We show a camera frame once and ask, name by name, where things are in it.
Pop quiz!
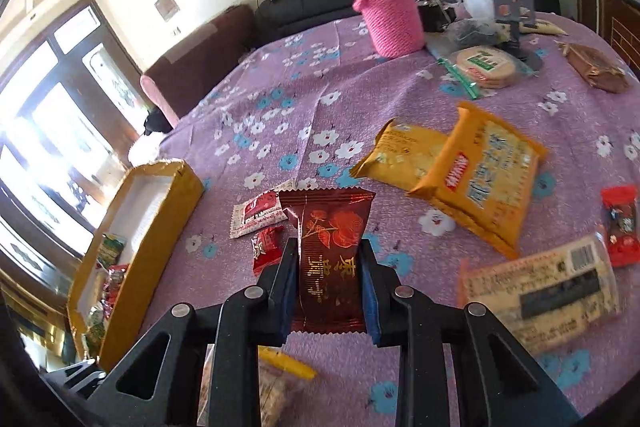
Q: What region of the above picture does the window with dark frame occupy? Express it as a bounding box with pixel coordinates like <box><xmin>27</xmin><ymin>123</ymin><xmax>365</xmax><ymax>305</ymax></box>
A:
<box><xmin>0</xmin><ymin>0</ymin><xmax>151</xmax><ymax>268</ymax></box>

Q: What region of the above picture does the brown chair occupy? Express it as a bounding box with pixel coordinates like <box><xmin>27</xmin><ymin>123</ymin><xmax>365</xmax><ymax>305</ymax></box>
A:
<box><xmin>145</xmin><ymin>4</ymin><xmax>256</xmax><ymax>108</ymax></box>

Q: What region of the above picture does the yellow packet with printed back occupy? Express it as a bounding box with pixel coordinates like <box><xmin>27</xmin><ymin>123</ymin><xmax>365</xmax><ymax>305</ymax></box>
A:
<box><xmin>350</xmin><ymin>119</ymin><xmax>451</xmax><ymax>192</ymax></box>

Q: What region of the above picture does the orange clear cracker packet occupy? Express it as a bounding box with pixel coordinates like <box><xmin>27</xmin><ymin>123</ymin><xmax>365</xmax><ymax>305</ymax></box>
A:
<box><xmin>459</xmin><ymin>232</ymin><xmax>623</xmax><ymax>355</ymax></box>

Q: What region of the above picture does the small wall frame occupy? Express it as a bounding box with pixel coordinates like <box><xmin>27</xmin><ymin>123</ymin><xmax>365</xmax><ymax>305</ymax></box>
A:
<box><xmin>155</xmin><ymin>0</ymin><xmax>180</xmax><ymax>22</ymax></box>

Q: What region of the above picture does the yellow cracker packet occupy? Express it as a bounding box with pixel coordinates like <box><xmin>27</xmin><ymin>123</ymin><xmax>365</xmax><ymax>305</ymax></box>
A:
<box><xmin>406</xmin><ymin>101</ymin><xmax>549</xmax><ymax>260</ymax></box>

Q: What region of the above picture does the white red sachet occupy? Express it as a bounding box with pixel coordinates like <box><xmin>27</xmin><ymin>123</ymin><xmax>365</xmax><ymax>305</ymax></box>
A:
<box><xmin>229</xmin><ymin>189</ymin><xmax>291</xmax><ymax>239</ymax></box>

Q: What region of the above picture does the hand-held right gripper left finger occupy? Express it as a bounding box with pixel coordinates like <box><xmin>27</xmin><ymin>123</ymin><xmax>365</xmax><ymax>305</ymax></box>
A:
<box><xmin>87</xmin><ymin>237</ymin><xmax>301</xmax><ymax>427</ymax></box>

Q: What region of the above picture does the green snack packet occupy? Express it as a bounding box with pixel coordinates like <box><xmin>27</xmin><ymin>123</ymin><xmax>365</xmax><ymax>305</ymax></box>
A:
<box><xmin>85</xmin><ymin>307</ymin><xmax>108</xmax><ymax>348</ymax></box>
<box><xmin>97</xmin><ymin>234</ymin><xmax>126</xmax><ymax>268</ymax></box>

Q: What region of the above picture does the brown snack packet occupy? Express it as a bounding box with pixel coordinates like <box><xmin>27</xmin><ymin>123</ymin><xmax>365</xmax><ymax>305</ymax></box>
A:
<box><xmin>555</xmin><ymin>41</ymin><xmax>631</xmax><ymax>94</ymax></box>

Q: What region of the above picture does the round crackers packet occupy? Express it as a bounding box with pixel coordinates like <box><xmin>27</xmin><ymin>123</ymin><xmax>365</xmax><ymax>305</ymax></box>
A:
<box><xmin>437</xmin><ymin>45</ymin><xmax>536</xmax><ymax>100</ymax></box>

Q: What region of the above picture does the small red candy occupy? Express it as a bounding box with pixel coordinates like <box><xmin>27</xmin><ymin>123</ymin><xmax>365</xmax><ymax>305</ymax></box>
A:
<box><xmin>251</xmin><ymin>226</ymin><xmax>286</xmax><ymax>277</ymax></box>

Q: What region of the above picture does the clear yellow-ended cracker packet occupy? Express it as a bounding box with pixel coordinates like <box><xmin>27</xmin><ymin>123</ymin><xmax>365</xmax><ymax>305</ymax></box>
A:
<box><xmin>200</xmin><ymin>346</ymin><xmax>318</xmax><ymax>427</ymax></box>

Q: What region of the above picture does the dark red snack packet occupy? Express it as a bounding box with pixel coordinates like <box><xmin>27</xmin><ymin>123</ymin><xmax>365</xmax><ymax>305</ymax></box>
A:
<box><xmin>277</xmin><ymin>188</ymin><xmax>377</xmax><ymax>335</ymax></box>

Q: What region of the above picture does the yellow cardboard box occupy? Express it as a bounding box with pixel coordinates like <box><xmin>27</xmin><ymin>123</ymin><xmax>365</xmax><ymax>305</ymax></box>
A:
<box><xmin>66</xmin><ymin>159</ymin><xmax>206</xmax><ymax>373</ymax></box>

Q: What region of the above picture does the black sofa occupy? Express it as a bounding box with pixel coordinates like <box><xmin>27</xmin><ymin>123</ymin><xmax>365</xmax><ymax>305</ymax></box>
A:
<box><xmin>252</xmin><ymin>0</ymin><xmax>561</xmax><ymax>50</ymax></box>

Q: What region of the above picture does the small black box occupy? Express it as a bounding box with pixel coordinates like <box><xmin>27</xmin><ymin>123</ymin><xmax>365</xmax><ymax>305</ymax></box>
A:
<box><xmin>420</xmin><ymin>2</ymin><xmax>457</xmax><ymax>32</ymax></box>

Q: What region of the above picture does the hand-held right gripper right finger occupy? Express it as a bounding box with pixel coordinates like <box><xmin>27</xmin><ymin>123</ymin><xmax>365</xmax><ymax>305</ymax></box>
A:
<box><xmin>360</xmin><ymin>237</ymin><xmax>581</xmax><ymax>427</ymax></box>

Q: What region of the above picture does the beige curved stick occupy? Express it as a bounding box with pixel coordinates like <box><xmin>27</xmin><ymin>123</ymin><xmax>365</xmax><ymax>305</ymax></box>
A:
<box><xmin>520</xmin><ymin>19</ymin><xmax>567</xmax><ymax>36</ymax></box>

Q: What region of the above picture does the red candy packet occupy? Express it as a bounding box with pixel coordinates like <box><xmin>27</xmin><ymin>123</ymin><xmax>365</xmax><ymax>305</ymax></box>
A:
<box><xmin>600</xmin><ymin>186</ymin><xmax>640</xmax><ymax>269</ymax></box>

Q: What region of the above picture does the pink chair back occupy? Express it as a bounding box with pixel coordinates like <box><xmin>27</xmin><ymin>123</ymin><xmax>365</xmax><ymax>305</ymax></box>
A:
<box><xmin>140</xmin><ymin>74</ymin><xmax>181</xmax><ymax>128</ymax></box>

